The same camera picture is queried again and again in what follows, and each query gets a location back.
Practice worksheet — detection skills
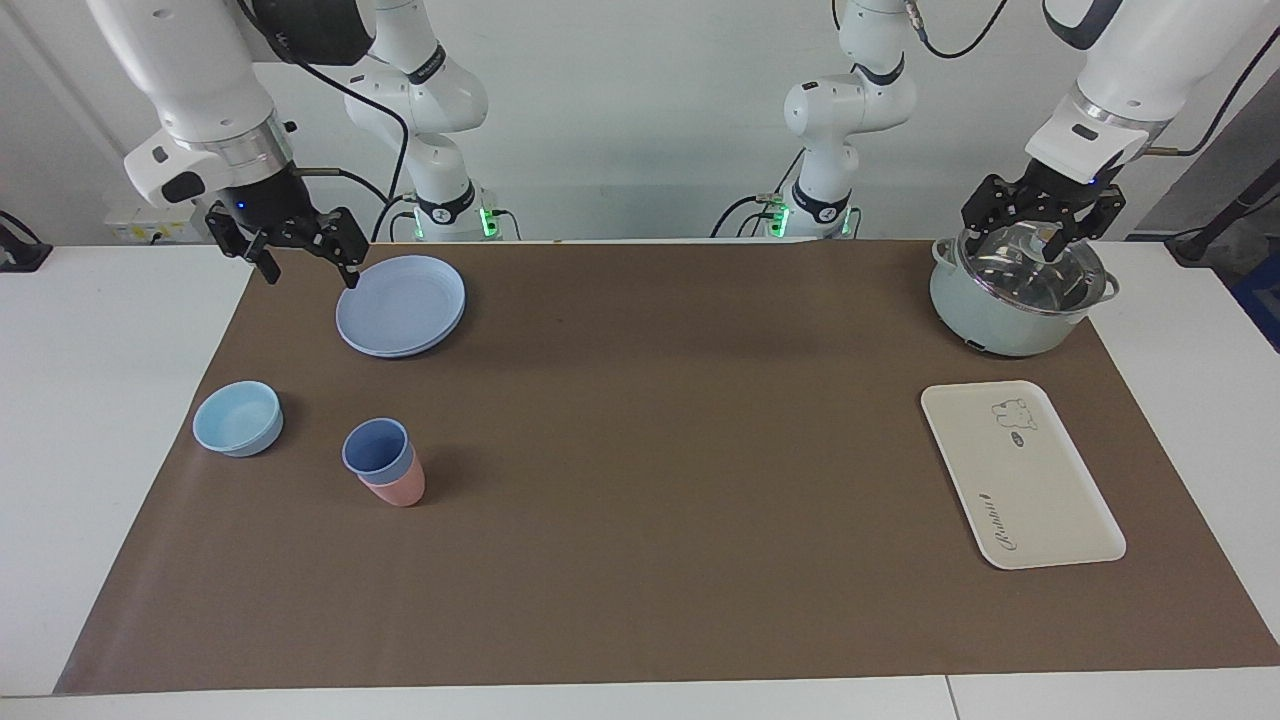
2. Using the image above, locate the steel pot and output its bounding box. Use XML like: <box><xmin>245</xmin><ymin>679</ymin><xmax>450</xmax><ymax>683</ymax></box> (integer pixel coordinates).
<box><xmin>928</xmin><ymin>235</ymin><xmax>1121</xmax><ymax>358</ymax></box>

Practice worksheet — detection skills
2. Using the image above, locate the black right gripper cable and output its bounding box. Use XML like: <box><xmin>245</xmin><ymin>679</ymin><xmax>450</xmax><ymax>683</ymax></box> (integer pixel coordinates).
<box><xmin>235</xmin><ymin>0</ymin><xmax>413</xmax><ymax>243</ymax></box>

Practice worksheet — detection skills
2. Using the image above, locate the black base cable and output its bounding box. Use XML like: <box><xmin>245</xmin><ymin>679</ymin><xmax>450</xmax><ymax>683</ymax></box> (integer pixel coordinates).
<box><xmin>372</xmin><ymin>192</ymin><xmax>421</xmax><ymax>243</ymax></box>
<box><xmin>710</xmin><ymin>150</ymin><xmax>806</xmax><ymax>239</ymax></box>

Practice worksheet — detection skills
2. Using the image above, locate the pink plastic cup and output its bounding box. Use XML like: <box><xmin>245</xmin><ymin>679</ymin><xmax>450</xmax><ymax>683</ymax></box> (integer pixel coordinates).
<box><xmin>358</xmin><ymin>455</ymin><xmax>426</xmax><ymax>507</ymax></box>

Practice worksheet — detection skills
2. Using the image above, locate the light blue bowl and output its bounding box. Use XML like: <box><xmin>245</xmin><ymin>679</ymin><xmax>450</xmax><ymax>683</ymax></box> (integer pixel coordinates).
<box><xmin>192</xmin><ymin>381</ymin><xmax>284</xmax><ymax>458</ymax></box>

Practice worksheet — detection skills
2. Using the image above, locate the pale blue plate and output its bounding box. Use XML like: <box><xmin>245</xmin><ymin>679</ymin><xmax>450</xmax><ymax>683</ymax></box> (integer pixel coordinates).
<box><xmin>335</xmin><ymin>255</ymin><xmax>468</xmax><ymax>359</ymax></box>

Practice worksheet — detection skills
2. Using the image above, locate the black stand leg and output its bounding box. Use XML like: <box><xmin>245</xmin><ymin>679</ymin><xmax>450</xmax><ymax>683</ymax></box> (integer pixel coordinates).
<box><xmin>1165</xmin><ymin>160</ymin><xmax>1280</xmax><ymax>266</ymax></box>

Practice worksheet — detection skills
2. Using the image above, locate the cream rectangular tray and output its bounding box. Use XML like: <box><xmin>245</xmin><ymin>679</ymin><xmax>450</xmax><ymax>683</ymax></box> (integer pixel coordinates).
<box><xmin>920</xmin><ymin>380</ymin><xmax>1128</xmax><ymax>571</ymax></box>

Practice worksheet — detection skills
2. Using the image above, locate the black right base cable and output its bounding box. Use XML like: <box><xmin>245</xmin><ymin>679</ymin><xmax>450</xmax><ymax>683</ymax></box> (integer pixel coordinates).
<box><xmin>372</xmin><ymin>192</ymin><xmax>421</xmax><ymax>243</ymax></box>

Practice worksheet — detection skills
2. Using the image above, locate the blue plastic cup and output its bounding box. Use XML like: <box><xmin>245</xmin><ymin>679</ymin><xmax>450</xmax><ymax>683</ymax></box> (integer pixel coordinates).
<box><xmin>342</xmin><ymin>418</ymin><xmax>416</xmax><ymax>486</ymax></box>

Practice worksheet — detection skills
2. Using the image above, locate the black left base cable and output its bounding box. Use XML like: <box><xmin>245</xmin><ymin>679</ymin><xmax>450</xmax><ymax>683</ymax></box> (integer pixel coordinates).
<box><xmin>710</xmin><ymin>150</ymin><xmax>806</xmax><ymax>239</ymax></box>

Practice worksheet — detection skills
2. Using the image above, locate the white power strip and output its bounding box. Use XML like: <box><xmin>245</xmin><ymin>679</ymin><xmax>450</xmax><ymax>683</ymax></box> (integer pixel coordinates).
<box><xmin>105</xmin><ymin>205</ymin><xmax>216</xmax><ymax>244</ymax></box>

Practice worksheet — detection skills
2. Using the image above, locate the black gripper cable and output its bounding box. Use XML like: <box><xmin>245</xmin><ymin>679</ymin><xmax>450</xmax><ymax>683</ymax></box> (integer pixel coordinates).
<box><xmin>905</xmin><ymin>0</ymin><xmax>1280</xmax><ymax>158</ymax></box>
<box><xmin>235</xmin><ymin>0</ymin><xmax>413</xmax><ymax>243</ymax></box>

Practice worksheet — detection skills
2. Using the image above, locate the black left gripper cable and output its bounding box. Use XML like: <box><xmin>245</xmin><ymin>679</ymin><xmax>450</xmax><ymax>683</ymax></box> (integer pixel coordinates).
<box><xmin>905</xmin><ymin>0</ymin><xmax>1280</xmax><ymax>158</ymax></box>

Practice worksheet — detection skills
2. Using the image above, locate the brown paper table mat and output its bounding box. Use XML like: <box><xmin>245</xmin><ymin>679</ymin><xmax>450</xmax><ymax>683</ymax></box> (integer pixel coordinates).
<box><xmin>52</xmin><ymin>238</ymin><xmax>1280</xmax><ymax>696</ymax></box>

